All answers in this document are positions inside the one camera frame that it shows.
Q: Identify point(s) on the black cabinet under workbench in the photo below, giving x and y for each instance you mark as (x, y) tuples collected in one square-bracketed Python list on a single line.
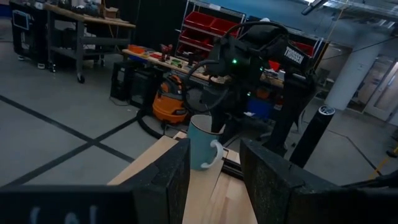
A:
[(136, 87)]

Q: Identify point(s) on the orange tray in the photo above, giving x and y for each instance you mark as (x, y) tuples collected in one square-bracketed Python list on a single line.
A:
[(136, 49)]

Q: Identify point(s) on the wooden workbench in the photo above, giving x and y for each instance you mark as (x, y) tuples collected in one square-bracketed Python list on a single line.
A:
[(174, 69)]

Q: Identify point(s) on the tablet screen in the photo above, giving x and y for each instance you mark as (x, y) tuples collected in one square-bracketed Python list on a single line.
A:
[(21, 19)]

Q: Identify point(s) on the glass door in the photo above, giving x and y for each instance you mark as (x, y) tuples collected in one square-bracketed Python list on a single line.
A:
[(385, 93)]

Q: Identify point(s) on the red power drill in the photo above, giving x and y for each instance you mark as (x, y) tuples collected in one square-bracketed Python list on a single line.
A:
[(165, 49)]

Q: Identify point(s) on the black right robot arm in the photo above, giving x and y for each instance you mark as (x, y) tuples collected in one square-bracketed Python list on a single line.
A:
[(292, 102)]

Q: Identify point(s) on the blue plastic bin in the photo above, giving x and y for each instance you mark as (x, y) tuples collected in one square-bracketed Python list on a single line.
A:
[(259, 109)]

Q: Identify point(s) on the rolling wooden top table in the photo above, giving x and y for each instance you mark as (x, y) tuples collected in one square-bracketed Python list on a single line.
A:
[(102, 21)]

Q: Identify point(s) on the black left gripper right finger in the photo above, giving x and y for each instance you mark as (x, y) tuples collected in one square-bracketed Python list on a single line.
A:
[(273, 196)]

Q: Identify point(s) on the wooden riser shelf black legs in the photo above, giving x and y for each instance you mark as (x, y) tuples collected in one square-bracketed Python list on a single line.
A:
[(202, 199)]

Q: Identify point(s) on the red plastic storage bin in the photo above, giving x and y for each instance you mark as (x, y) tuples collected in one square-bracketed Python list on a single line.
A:
[(182, 49), (199, 19), (194, 37), (224, 26)]

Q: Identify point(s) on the white round column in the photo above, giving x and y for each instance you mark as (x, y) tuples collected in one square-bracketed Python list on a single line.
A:
[(351, 77)]

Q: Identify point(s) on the black cylindrical tower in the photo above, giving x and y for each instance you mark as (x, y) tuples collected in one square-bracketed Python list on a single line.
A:
[(311, 137)]

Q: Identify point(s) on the cardboard box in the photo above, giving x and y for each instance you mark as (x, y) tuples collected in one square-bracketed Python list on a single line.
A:
[(112, 12)]

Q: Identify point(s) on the black ceiling spotlight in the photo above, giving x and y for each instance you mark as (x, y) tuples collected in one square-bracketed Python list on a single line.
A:
[(312, 7)]

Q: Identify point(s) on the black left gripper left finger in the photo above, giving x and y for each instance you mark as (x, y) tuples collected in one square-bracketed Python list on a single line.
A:
[(77, 208)]

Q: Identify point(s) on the orange shop vacuum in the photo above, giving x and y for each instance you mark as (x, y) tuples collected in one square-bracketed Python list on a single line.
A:
[(169, 105)]

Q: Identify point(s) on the black aluminium table frame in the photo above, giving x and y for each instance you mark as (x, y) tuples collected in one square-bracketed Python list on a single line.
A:
[(233, 169)]

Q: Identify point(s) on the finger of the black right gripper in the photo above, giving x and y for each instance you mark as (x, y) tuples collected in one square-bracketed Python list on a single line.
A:
[(217, 119)]

